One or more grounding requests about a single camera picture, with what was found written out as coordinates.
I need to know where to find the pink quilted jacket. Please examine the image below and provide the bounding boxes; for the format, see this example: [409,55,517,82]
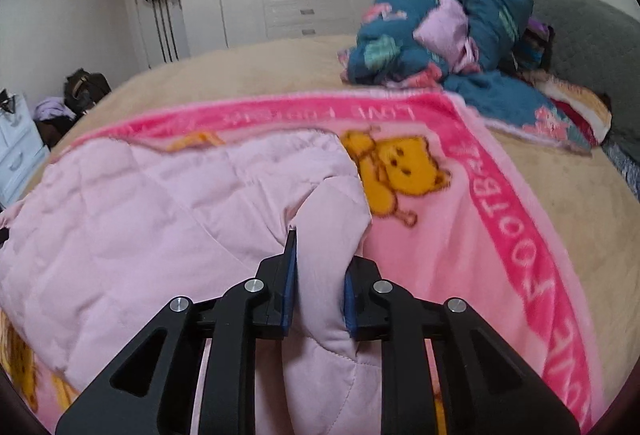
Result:
[1,129,381,434]

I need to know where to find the purple clothes pile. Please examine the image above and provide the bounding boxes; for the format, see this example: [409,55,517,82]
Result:
[32,97,76,122]

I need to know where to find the pink bear fleece blanket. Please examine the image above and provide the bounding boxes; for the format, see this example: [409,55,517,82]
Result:
[0,89,609,435]

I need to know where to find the beige bed cover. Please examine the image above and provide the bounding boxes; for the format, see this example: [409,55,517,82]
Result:
[52,35,639,403]

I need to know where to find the white drawer cabinet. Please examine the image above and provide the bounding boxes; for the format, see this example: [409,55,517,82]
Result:
[0,94,49,208]

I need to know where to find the red orange striped blanket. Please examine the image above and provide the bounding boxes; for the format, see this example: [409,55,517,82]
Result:
[524,71,612,149]

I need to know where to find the black bag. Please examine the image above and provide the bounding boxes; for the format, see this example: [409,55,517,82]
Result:
[64,69,112,115]

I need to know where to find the blue flamingo duvet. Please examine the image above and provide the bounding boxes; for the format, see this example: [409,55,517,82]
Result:
[338,0,598,153]

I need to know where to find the grey headboard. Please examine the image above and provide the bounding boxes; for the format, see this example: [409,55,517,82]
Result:
[533,0,640,160]

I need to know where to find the white door with hangings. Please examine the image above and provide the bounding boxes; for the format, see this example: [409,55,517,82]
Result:
[126,0,190,70]

